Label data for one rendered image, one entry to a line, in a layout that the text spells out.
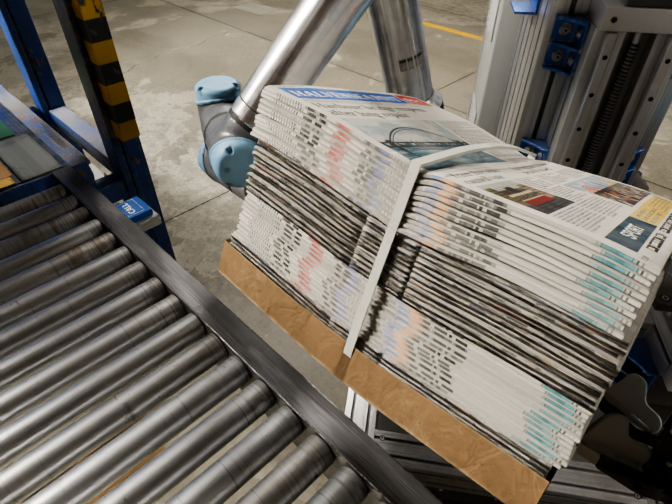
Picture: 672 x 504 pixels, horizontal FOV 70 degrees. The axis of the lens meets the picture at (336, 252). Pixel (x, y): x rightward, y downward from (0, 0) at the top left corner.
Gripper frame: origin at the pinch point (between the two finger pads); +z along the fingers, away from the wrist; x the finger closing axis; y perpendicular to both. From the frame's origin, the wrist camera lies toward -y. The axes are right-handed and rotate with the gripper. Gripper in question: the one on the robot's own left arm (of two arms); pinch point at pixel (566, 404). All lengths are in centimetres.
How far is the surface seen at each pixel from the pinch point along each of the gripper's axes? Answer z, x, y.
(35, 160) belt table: 130, 10, -21
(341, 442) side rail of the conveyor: 20.4, 8.5, -20.3
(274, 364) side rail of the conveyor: 37.2, 6.8, -19.7
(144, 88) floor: 342, -135, -51
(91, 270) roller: 80, 17, -24
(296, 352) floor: 84, -60, -80
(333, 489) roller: 16.7, 13.4, -22.2
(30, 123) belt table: 154, 3, -19
